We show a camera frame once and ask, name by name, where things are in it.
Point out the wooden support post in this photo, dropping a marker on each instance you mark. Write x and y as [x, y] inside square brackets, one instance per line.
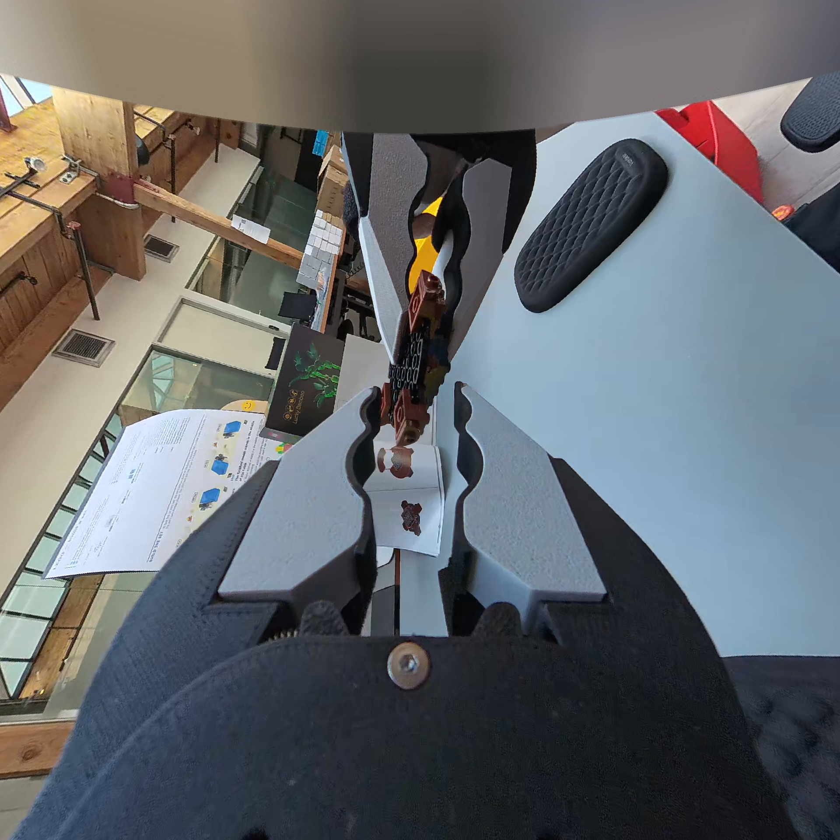
[210, 220]

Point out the grey desk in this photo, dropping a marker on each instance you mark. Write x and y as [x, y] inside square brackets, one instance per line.
[656, 426]

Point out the red plastic object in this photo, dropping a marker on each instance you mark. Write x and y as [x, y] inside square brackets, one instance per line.
[715, 144]

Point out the stack of small white boxes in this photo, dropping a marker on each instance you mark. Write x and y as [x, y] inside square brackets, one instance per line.
[321, 249]

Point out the brown cardboard box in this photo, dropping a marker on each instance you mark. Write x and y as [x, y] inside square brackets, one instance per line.
[334, 154]
[333, 174]
[331, 199]

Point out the printed paper poster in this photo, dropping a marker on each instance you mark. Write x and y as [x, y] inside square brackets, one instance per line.
[151, 479]

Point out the black metal pipe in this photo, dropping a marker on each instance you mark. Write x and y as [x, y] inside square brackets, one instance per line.
[82, 262]

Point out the white paper notice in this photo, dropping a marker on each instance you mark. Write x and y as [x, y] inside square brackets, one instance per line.
[250, 228]

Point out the wall air vent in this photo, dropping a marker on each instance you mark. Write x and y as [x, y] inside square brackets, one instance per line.
[161, 248]
[83, 346]

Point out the silver wall spotlight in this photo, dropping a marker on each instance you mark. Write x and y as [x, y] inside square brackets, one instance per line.
[33, 164]

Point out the dark box with plant print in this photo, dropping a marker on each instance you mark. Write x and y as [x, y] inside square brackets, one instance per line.
[308, 387]

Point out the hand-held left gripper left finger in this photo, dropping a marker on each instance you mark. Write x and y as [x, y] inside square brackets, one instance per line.
[295, 525]

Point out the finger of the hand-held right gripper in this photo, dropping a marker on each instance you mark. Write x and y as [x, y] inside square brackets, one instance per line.
[387, 229]
[485, 249]

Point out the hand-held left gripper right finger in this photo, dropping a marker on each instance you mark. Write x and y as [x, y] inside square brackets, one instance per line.
[531, 525]

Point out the brick instruction booklet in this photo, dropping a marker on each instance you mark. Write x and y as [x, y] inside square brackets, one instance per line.
[426, 528]

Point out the yellow plastic bin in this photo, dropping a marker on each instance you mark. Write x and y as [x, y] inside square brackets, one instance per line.
[423, 262]

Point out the black wrist rest pad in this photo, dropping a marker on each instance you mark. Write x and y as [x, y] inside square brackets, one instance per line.
[590, 223]

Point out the stack of blue packets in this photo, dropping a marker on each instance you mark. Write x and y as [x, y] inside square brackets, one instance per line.
[321, 142]

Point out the black meeting chair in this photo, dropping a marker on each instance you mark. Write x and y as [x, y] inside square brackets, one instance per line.
[297, 305]
[275, 353]

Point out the brown and dark brick model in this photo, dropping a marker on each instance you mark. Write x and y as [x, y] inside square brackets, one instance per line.
[413, 358]

